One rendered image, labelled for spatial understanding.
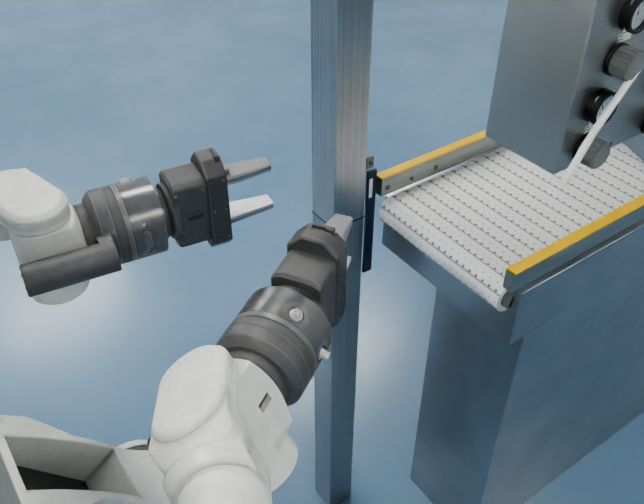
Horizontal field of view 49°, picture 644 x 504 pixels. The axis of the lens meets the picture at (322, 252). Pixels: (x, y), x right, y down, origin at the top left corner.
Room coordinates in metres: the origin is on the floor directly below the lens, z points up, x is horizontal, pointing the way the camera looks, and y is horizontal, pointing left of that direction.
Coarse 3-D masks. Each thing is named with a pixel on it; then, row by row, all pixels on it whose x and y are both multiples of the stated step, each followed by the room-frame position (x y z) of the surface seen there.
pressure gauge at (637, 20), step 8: (632, 0) 0.66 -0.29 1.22; (640, 0) 0.66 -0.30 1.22; (624, 8) 0.66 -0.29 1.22; (632, 8) 0.66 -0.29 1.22; (640, 8) 0.66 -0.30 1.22; (624, 16) 0.66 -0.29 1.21; (632, 16) 0.66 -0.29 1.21; (640, 16) 0.66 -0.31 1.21; (624, 24) 0.66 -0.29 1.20; (632, 24) 0.66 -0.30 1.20; (640, 24) 0.67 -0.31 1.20; (632, 32) 0.66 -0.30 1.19
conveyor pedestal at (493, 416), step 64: (448, 320) 0.91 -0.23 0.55; (576, 320) 0.87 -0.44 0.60; (640, 320) 1.01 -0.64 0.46; (448, 384) 0.89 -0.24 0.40; (512, 384) 0.79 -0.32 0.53; (576, 384) 0.91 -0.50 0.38; (640, 384) 1.09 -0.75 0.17; (448, 448) 0.87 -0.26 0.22; (512, 448) 0.82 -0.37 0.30; (576, 448) 0.97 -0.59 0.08
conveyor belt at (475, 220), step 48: (624, 144) 1.06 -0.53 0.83; (432, 192) 0.92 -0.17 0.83; (480, 192) 0.92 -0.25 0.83; (528, 192) 0.92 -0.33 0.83; (576, 192) 0.92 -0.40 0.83; (624, 192) 0.92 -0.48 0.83; (432, 240) 0.81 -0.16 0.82; (480, 240) 0.80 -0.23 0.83; (528, 240) 0.80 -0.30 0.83; (480, 288) 0.72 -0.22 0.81
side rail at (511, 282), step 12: (624, 216) 0.81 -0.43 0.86; (636, 216) 0.83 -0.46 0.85; (612, 228) 0.80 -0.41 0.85; (624, 228) 0.81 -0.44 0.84; (588, 240) 0.76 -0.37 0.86; (600, 240) 0.78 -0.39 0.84; (564, 252) 0.73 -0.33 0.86; (576, 252) 0.75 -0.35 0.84; (540, 264) 0.71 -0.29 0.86; (552, 264) 0.72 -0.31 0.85; (516, 276) 0.68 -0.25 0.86; (528, 276) 0.70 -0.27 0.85; (516, 288) 0.68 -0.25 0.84
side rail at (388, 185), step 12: (468, 144) 1.00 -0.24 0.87; (480, 144) 1.02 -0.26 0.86; (492, 144) 1.04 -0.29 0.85; (444, 156) 0.97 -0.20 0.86; (456, 156) 0.99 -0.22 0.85; (468, 156) 1.01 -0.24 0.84; (420, 168) 0.94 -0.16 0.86; (432, 168) 0.96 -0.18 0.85; (444, 168) 0.97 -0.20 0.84; (384, 180) 0.90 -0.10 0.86; (396, 180) 0.92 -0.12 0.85; (408, 180) 0.93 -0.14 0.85; (384, 192) 0.90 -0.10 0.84
